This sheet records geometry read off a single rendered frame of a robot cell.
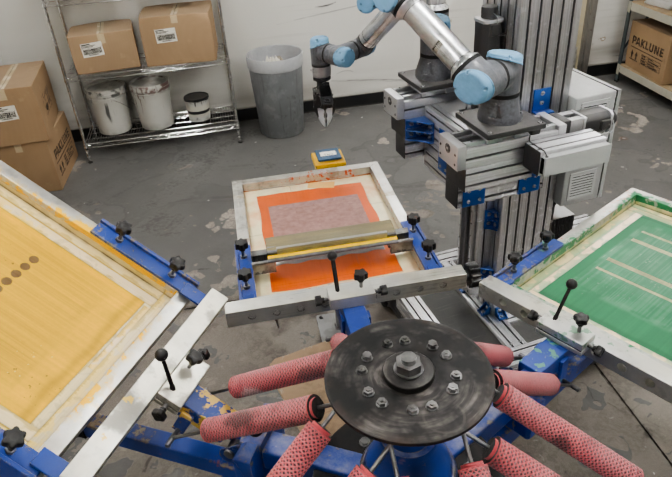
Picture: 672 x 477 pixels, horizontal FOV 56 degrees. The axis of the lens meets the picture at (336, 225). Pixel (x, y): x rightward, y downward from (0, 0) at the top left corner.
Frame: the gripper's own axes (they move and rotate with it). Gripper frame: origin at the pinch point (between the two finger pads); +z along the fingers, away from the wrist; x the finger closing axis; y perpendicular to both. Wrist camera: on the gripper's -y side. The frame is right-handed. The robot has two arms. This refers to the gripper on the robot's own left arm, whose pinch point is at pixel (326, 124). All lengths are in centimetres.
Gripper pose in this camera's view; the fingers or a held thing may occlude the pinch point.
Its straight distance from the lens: 261.9
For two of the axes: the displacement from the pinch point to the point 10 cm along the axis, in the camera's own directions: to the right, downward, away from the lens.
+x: -9.8, 1.5, -1.3
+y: -1.8, -5.1, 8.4
